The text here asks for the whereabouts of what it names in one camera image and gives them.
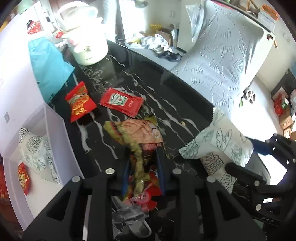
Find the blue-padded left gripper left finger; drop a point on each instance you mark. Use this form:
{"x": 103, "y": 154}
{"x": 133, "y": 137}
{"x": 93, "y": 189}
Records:
{"x": 126, "y": 171}

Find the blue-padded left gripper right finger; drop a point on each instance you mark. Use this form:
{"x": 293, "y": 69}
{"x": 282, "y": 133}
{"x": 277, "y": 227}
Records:
{"x": 161, "y": 176}

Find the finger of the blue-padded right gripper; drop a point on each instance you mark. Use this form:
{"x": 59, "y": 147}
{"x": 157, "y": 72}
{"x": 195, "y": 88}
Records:
{"x": 264, "y": 148}
{"x": 244, "y": 175}

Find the green meat snack packet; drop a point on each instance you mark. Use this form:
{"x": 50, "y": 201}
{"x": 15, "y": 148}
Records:
{"x": 142, "y": 137}

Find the white noodle-print snack packet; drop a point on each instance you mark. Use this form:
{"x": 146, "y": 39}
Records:
{"x": 216, "y": 146}

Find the red ketchup sachet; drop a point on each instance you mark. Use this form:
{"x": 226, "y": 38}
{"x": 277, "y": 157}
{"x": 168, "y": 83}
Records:
{"x": 122, "y": 102}

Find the red mini fan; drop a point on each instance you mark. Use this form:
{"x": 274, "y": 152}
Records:
{"x": 145, "y": 198}

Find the red peanut snack packet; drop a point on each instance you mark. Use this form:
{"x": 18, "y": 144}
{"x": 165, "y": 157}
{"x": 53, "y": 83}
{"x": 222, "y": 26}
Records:
{"x": 79, "y": 101}

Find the white noodle-print packet in box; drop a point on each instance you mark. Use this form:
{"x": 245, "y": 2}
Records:
{"x": 37, "y": 154}

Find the white gift box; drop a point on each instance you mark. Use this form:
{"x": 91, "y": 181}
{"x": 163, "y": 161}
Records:
{"x": 24, "y": 117}

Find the small red packet in box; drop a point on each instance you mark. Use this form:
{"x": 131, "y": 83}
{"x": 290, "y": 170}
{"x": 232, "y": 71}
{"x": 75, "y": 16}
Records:
{"x": 23, "y": 178}

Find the white leaf-pattern chair cover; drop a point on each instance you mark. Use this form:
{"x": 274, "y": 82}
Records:
{"x": 230, "y": 49}

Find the teal plastic bag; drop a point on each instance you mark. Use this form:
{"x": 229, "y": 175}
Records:
{"x": 50, "y": 69}

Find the white kettle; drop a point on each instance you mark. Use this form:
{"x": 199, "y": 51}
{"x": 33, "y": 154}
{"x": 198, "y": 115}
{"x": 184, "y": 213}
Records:
{"x": 84, "y": 31}

